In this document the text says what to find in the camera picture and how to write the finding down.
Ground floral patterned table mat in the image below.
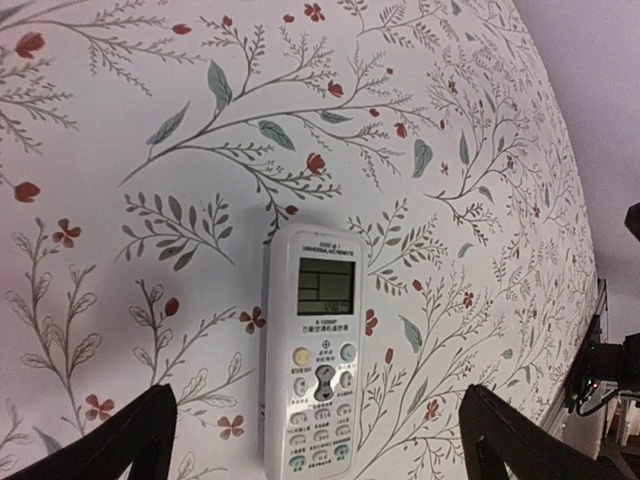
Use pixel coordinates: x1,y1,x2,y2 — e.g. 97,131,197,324
1,1,596,479

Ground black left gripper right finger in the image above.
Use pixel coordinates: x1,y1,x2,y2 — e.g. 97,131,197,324
458,385,638,479

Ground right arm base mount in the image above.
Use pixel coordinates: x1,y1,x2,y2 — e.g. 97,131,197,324
565,334,639,417

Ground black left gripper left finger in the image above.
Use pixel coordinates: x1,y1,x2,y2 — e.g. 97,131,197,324
10,384,177,480

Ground white remote control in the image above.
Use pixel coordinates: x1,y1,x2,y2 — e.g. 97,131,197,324
263,224,366,479

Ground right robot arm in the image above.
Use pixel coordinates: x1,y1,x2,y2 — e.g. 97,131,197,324
624,203,640,241

